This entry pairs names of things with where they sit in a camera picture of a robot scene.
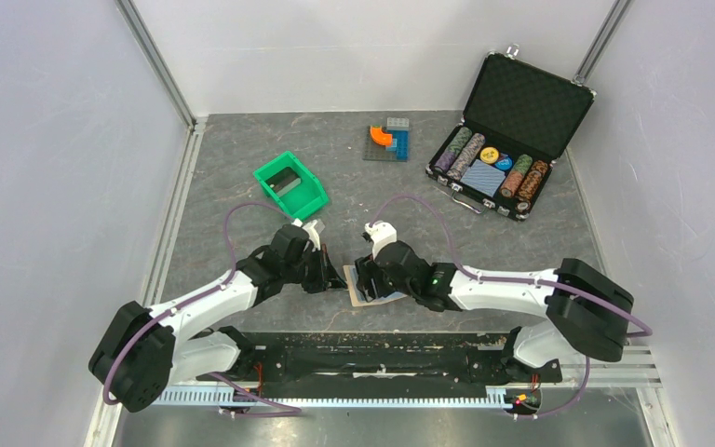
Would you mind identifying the beige leather card holder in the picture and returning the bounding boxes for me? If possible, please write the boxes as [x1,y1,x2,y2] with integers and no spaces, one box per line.
[344,265,407,307]

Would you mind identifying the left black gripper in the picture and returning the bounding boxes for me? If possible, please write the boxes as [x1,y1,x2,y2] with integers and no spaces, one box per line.
[282,244,347,294]

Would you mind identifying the white slotted cable duct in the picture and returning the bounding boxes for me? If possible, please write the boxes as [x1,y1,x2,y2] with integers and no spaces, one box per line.
[154,383,541,411]

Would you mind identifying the orange curved lego piece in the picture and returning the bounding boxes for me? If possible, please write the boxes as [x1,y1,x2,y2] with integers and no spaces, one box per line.
[369,126,394,147]

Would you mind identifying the grey lego brick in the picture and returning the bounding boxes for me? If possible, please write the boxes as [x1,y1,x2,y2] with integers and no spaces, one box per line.
[384,117,410,131]

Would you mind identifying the purple green chip stack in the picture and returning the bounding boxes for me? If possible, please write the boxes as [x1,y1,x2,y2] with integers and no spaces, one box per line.
[432,126,473,173]

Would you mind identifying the yellow dealer chip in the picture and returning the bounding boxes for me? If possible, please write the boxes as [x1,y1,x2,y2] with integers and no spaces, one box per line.
[479,146,501,165]

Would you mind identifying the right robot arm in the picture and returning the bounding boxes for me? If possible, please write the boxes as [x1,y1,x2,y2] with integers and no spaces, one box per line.
[345,241,634,380]

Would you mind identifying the green plastic bin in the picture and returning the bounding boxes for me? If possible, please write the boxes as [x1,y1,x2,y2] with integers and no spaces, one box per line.
[253,151,330,220]

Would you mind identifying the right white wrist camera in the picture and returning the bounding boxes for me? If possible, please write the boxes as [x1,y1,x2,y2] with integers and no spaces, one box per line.
[363,221,398,258]

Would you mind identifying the grey lego baseplate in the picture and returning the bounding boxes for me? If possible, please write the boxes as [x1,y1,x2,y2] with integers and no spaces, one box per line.
[362,135,399,162]

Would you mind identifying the blue dealer chip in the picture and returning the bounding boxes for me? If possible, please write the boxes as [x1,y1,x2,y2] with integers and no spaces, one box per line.
[493,156,514,171]

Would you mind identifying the pink grey chip stack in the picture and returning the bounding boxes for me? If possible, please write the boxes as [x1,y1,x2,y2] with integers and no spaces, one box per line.
[447,133,486,181]

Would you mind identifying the blue lego bricks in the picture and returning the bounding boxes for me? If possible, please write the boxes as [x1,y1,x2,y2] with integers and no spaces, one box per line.
[386,130,410,162]

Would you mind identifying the orange black chip stack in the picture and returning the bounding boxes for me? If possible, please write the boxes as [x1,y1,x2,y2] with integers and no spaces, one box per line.
[516,160,549,212]

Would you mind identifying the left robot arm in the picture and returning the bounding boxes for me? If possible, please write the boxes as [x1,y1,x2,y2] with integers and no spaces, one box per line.
[88,220,345,413]

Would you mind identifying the blue playing card deck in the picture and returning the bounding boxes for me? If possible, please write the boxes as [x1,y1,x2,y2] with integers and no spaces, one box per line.
[460,161,506,197]

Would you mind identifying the black poker chip case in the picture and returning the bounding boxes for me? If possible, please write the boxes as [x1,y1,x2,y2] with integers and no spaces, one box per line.
[425,51,596,222]

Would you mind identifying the dark card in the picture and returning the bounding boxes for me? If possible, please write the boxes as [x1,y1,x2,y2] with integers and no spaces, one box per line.
[266,167,302,197]

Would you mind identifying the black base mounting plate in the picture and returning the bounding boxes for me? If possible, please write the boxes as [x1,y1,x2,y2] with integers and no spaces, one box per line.
[219,326,562,399]

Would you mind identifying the green red chip stack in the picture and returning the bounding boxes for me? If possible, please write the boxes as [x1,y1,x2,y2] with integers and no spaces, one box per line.
[500,155,533,197]

